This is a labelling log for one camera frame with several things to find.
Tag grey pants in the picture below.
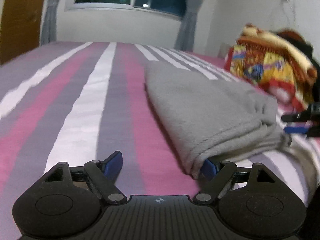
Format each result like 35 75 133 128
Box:
145 62 291 178

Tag colourful red yellow blanket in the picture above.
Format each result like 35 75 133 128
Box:
225 44 314 111

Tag pink striped bed sheet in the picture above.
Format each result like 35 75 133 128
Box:
1 42 319 239

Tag dark garment on pile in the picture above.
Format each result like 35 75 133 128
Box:
275 29 319 102

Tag grey curtain right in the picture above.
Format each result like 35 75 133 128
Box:
175 0 204 51

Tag grey curtain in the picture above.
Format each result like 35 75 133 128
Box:
175 0 204 51
40 0 60 46

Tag brown wooden door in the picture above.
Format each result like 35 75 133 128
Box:
1 0 44 64

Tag grey curtain left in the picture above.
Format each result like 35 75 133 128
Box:
40 0 60 46

